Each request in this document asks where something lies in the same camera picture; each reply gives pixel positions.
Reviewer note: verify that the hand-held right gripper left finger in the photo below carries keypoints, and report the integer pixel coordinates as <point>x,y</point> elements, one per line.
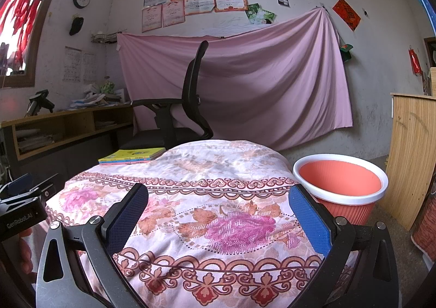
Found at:
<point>127,216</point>

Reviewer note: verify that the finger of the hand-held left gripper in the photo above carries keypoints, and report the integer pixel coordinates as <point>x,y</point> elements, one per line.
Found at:
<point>18,185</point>
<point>37,193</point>

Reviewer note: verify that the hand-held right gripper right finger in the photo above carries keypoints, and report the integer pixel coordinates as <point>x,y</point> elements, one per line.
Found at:
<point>308,219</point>

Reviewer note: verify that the orange basin with white rim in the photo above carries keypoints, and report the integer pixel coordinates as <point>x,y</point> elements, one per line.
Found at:
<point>337,178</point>

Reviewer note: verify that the person's left hand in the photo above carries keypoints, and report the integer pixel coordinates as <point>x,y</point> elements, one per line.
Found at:
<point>29,250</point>

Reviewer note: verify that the stack of shelved books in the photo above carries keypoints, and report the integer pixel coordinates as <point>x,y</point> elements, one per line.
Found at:
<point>34,143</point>

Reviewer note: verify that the pink box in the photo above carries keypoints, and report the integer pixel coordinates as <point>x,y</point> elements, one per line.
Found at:
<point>115,163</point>

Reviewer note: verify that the floral pink blanket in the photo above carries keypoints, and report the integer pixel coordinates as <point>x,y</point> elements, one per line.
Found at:
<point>211,199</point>

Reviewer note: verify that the wooden desk shelf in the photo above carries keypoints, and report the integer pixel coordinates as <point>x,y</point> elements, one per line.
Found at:
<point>78,117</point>

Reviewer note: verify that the pile of papers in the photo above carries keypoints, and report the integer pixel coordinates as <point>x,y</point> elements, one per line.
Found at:
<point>95,101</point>

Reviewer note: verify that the orange printed cloth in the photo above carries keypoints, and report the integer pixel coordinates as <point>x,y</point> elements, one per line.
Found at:
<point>425,226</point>

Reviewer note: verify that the light wooden board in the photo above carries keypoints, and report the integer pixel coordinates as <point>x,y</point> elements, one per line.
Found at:
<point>412,151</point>

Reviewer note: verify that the white green plastic bag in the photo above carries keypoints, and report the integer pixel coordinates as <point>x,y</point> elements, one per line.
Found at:
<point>102,87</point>

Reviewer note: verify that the black office chair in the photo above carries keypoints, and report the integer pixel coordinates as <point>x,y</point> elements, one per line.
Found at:
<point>194,89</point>

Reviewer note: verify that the pink hanging cloth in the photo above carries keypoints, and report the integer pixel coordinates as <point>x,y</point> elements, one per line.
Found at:
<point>265,83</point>

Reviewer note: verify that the red window cloth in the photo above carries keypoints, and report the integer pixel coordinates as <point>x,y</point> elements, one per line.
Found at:
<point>18,21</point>

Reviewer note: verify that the black cap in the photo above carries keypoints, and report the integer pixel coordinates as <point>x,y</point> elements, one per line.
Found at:
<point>76,25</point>

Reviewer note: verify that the green cap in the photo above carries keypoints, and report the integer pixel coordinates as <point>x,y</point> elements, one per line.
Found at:
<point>346,52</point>

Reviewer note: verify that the red hanging packet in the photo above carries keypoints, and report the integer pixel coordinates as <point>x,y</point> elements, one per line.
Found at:
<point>415,61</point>

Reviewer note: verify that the green photo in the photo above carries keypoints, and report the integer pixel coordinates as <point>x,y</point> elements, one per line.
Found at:
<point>265,17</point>
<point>251,11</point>

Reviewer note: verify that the red paper sheet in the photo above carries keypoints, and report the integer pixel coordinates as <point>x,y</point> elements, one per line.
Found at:
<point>346,14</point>

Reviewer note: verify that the black and white photo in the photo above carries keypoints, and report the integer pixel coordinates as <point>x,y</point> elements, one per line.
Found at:
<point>283,0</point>

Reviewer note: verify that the wooden window frame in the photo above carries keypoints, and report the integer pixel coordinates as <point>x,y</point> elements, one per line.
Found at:
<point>37,55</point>

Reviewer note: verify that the wall calendar sheet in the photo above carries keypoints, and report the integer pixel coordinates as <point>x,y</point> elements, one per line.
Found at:
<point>89,67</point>
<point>72,64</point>

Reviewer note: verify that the dark wooden frame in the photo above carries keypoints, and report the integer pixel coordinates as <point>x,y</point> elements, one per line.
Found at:
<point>430,52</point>

